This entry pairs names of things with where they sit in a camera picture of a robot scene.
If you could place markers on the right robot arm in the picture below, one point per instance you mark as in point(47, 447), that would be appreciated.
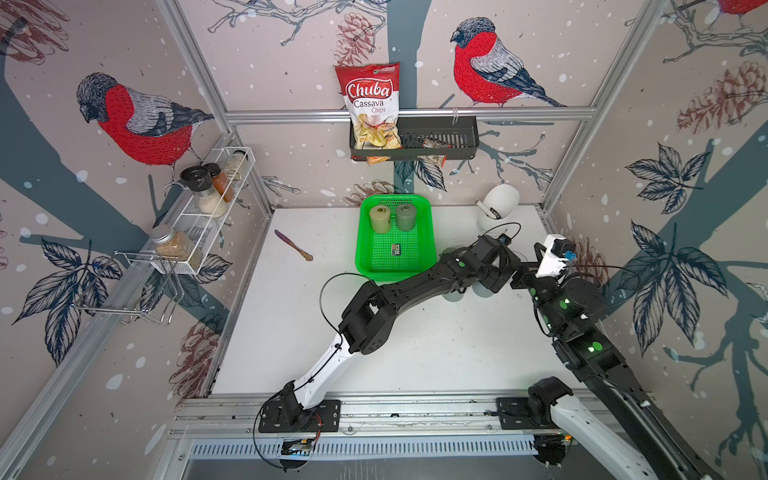
point(567, 306)

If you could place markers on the orange spice jar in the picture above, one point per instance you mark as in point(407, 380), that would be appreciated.
point(220, 182)

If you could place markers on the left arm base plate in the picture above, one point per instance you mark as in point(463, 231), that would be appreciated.
point(280, 416)

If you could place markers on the green tea canister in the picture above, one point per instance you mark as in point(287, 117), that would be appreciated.
point(406, 215)

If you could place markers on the Chuba cassava chips bag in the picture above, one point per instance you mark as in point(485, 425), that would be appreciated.
point(371, 95)

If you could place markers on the purple gold butter knife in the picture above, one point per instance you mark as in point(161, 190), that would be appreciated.
point(307, 256)

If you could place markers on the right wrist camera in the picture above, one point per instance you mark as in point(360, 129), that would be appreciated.
point(554, 255)

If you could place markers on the silver lid grain jar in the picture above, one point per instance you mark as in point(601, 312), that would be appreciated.
point(170, 243)

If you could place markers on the pale spice jar back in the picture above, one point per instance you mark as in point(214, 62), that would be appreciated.
point(236, 166)

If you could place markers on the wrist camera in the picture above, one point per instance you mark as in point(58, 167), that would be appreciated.
point(554, 255)
point(505, 240)

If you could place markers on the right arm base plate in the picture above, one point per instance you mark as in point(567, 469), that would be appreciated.
point(525, 413)

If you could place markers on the white wire spice rack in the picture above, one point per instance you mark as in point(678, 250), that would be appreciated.
point(168, 283)

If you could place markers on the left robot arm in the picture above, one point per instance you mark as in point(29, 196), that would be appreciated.
point(368, 319)

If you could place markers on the dark wall-mounted basket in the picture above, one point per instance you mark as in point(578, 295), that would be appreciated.
point(460, 132)

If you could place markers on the small snack packet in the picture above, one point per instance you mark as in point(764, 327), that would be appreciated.
point(435, 159)

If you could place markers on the yellow tea canister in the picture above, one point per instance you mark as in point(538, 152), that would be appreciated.
point(380, 219)

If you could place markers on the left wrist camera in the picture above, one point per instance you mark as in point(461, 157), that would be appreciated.
point(505, 240)

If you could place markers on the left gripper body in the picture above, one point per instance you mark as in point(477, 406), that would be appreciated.
point(490, 277)

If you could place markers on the white utensil holder cup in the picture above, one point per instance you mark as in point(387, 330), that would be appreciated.
point(504, 200)

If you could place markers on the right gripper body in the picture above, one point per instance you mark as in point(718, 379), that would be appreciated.
point(527, 272)

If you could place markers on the white spoon in holder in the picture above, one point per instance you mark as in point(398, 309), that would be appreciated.
point(487, 211)

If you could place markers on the black lid spice jar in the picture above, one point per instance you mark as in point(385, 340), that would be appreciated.
point(208, 200)

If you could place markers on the green plastic basket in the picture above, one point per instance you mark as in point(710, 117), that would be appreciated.
point(373, 257)

